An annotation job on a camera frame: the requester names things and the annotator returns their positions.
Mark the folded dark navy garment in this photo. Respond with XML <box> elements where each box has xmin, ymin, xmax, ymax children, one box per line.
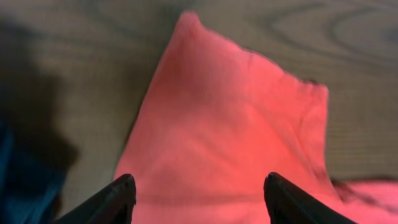
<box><xmin>1</xmin><ymin>121</ymin><xmax>65</xmax><ymax>224</ymax></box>

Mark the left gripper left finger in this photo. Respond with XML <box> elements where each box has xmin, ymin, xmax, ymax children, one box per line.
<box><xmin>54</xmin><ymin>174</ymin><xmax>136</xmax><ymax>224</ymax></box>

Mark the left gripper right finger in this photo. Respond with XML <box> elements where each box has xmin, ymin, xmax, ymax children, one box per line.
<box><xmin>264</xmin><ymin>172</ymin><xmax>354</xmax><ymax>224</ymax></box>

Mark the coral red t-shirt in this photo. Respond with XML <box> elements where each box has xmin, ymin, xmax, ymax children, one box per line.
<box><xmin>116</xmin><ymin>12</ymin><xmax>397</xmax><ymax>223</ymax></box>

